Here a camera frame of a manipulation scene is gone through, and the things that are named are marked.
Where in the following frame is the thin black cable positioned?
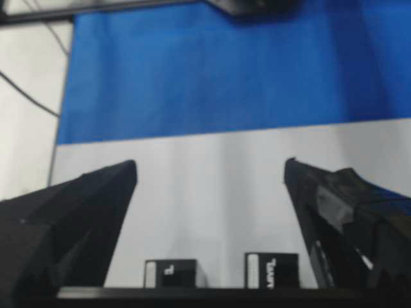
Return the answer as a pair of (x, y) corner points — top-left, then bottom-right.
(38, 19), (73, 58)
(0, 71), (60, 117)

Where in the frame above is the black box near on base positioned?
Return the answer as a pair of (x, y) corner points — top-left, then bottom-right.
(244, 252), (300, 290)

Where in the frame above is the black box on base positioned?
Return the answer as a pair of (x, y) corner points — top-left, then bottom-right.
(244, 252), (300, 290)
(143, 259), (207, 289)

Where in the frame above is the blue table cloth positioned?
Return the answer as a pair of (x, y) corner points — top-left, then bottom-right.
(57, 1), (410, 145)

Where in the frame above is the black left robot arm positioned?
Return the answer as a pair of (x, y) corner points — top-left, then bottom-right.
(206, 0), (301, 17)

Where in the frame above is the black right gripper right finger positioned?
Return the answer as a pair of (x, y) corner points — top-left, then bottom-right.
(284, 158), (410, 289)

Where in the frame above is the black box middle on base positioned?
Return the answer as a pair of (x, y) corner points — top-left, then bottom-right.
(143, 259), (207, 289)

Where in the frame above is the white base board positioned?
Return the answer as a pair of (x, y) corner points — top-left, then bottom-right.
(52, 119), (410, 287)

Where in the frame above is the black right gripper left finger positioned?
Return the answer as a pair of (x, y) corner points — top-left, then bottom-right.
(1, 160), (137, 298)

